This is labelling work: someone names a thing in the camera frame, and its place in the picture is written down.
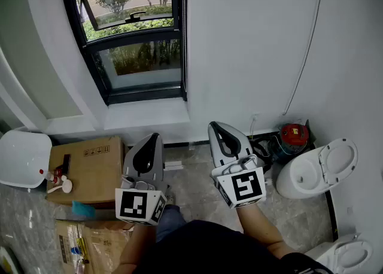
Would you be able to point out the person's right forearm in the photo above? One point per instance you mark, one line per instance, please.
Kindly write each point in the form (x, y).
(260, 228)

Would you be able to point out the brown cardboard box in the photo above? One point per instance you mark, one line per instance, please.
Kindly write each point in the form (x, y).
(92, 177)

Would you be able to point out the small white toilet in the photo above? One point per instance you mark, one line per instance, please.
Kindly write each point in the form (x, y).
(350, 255)

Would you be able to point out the person's blue jeans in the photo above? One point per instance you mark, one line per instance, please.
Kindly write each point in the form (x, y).
(170, 222)

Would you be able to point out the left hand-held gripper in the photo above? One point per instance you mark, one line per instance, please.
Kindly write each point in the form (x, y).
(131, 207)

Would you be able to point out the flattened taped cardboard box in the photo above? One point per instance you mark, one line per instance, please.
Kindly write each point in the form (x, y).
(98, 249)

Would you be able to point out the person's black shirt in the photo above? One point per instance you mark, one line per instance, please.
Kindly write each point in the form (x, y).
(209, 252)

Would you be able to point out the teal cloth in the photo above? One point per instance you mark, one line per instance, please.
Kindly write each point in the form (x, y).
(82, 208)

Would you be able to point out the black baseboard strip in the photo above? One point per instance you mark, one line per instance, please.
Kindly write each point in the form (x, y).
(330, 210)

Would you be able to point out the black window frame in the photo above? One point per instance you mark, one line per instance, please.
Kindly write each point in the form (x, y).
(140, 95)

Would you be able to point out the large white toilet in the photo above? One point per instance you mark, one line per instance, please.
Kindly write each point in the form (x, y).
(299, 177)

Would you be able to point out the person's left forearm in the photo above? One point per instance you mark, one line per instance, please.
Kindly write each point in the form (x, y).
(136, 246)

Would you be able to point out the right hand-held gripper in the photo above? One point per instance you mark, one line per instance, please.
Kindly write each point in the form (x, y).
(248, 187)

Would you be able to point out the red and teal machine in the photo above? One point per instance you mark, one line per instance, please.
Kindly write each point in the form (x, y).
(294, 133)

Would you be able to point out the white plastic bar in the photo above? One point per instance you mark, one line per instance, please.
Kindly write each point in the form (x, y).
(173, 165)

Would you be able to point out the person's shoe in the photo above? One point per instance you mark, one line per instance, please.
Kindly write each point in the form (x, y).
(170, 198)

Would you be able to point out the white window sill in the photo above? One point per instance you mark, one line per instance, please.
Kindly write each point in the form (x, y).
(146, 117)

